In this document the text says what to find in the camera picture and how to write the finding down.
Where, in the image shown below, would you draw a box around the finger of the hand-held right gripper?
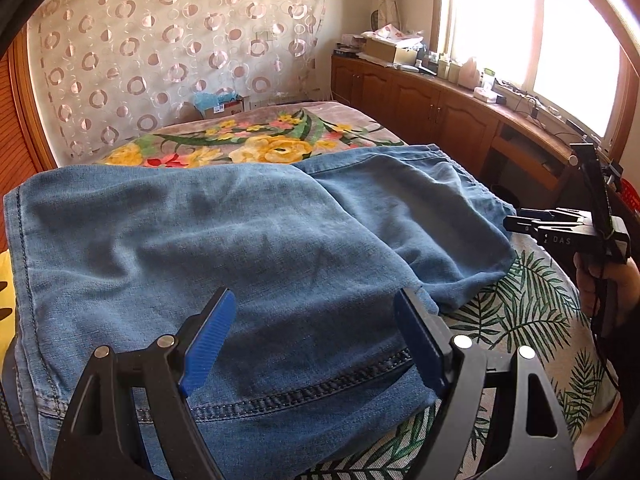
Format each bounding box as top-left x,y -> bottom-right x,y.
504,214 -> 551,237
530,207 -> 595,226

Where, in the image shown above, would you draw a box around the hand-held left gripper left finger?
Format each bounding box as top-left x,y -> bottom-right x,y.
50,287 -> 237,480

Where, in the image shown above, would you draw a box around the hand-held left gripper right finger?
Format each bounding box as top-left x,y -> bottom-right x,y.
393,287 -> 581,480

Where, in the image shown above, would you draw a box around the blue denim pants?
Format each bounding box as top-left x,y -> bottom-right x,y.
2,144 -> 518,480

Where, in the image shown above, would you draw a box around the person's right hand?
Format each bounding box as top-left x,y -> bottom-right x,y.
574,252 -> 640,328

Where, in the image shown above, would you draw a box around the red basket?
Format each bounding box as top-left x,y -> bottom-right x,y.
612,180 -> 640,226

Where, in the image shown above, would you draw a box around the palm leaf bedsheet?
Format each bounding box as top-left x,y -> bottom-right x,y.
295,232 -> 621,480

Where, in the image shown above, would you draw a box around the white power strip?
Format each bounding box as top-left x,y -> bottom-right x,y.
495,80 -> 561,116

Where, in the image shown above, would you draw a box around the white tissue box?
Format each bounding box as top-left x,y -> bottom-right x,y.
472,87 -> 506,106

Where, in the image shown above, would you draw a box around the wooden counter cabinet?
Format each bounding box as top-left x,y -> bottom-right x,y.
330,52 -> 601,196

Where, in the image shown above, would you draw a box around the wooden framed window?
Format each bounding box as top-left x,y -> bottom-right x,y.
435,0 -> 631,151

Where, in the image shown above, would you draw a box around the yellow plush toy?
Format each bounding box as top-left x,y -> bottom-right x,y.
0,250 -> 21,361

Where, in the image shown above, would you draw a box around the floral blanket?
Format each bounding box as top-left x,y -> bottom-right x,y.
95,100 -> 406,168

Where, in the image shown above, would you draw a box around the open cardboard box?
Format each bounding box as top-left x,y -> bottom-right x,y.
362,37 -> 418,65

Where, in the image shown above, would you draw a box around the floral printed paper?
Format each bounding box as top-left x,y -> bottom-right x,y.
367,24 -> 423,43

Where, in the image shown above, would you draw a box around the cardboard box with blue cloth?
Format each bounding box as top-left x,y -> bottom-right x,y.
192,89 -> 247,120

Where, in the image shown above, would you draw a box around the wooden slatted wardrobe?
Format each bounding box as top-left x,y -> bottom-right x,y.
0,25 -> 56,256

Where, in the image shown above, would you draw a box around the sheer curtain with circles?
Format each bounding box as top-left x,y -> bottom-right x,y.
25,0 -> 333,168

